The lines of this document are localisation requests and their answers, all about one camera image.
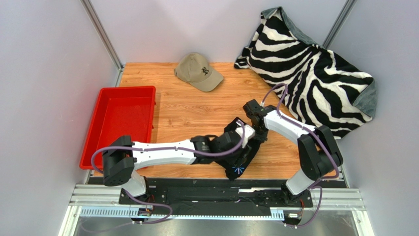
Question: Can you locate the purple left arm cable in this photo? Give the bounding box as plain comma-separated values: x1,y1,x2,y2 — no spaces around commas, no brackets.
80,119,246,234

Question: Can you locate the red plastic tray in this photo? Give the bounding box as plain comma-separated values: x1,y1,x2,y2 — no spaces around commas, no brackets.
79,86,156,170

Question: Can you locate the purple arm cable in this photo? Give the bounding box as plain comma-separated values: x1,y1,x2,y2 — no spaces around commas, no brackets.
262,83,341,229
80,119,246,234

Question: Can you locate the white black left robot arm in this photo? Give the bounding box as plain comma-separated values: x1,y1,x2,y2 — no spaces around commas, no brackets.
101,121,256,197

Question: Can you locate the zebra print blanket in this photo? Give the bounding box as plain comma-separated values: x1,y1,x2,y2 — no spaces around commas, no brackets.
234,7,378,139

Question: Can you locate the beige baseball cap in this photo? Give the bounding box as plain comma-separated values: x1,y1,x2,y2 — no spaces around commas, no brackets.
174,53,224,92

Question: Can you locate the black t shirt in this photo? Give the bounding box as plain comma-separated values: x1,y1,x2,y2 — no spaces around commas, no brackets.
190,117,261,181

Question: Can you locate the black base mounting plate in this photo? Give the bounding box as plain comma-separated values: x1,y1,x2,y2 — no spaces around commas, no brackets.
88,177,348,217

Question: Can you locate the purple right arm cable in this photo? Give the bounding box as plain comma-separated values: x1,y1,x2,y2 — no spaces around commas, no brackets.
262,83,341,229

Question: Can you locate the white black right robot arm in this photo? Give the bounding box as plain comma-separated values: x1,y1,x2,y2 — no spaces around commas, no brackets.
243,99,343,206

